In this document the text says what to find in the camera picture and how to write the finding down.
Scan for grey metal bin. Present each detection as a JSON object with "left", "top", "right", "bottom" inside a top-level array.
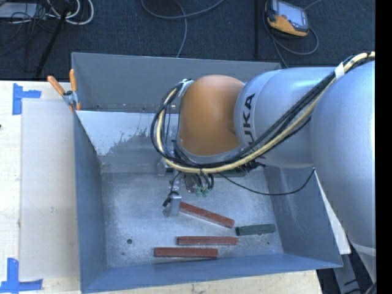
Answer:
[{"left": 70, "top": 52, "right": 344, "bottom": 294}]

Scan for dark green flat block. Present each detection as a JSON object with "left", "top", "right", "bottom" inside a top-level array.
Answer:
[{"left": 235, "top": 224, "right": 277, "bottom": 237}]

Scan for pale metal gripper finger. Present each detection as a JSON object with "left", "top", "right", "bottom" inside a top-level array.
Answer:
[{"left": 163, "top": 194, "right": 183, "bottom": 218}]

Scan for red-brown flat block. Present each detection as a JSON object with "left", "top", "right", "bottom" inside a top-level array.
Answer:
[
  {"left": 178, "top": 202, "right": 236, "bottom": 229},
  {"left": 176, "top": 235, "right": 239, "bottom": 247},
  {"left": 153, "top": 247, "right": 219, "bottom": 260}
]

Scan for pale wood board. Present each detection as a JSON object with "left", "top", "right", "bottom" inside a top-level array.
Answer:
[{"left": 18, "top": 98, "right": 352, "bottom": 284}]

